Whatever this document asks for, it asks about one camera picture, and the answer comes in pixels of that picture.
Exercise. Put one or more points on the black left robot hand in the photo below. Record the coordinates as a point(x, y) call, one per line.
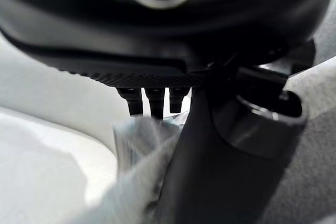
point(215, 161)

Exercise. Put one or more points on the white sofa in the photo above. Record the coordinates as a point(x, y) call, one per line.
point(47, 129)

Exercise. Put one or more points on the grey cloth garment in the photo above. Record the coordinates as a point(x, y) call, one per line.
point(136, 161)

